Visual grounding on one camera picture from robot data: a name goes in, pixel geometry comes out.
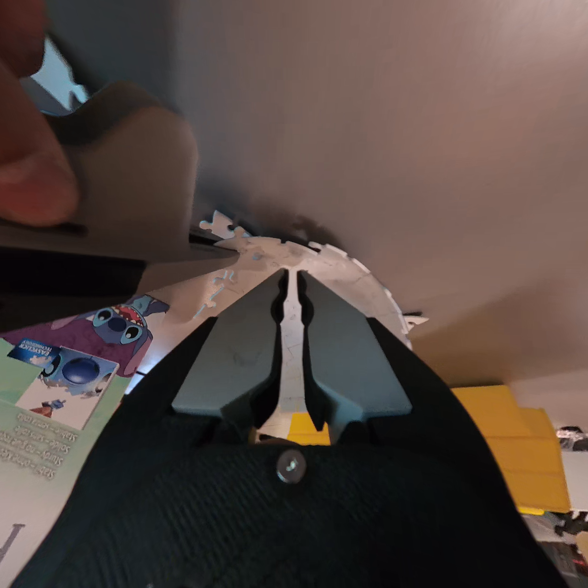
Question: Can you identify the white puzzle piece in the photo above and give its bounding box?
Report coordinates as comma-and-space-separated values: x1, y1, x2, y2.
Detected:
198, 210, 252, 246

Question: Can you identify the person's right hand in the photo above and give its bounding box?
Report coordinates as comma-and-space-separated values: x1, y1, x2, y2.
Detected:
0, 0, 80, 229

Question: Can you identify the yellow plastic bin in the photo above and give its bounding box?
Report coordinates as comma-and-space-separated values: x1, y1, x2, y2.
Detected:
285, 385, 571, 514

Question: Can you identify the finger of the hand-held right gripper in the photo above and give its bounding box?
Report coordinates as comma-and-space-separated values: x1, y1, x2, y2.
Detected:
0, 80, 240, 265
0, 246, 232, 334

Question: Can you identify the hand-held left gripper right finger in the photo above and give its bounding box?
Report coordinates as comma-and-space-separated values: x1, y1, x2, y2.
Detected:
296, 269, 413, 433

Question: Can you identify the partly built white puzzle ball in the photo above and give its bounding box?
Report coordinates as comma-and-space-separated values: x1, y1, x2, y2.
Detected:
190, 235, 431, 444

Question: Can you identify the printed cardboard puzzle box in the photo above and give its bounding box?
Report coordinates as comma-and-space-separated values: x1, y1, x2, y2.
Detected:
0, 294, 172, 580

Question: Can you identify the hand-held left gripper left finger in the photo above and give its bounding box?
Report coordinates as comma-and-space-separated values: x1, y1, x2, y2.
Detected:
171, 269, 290, 429

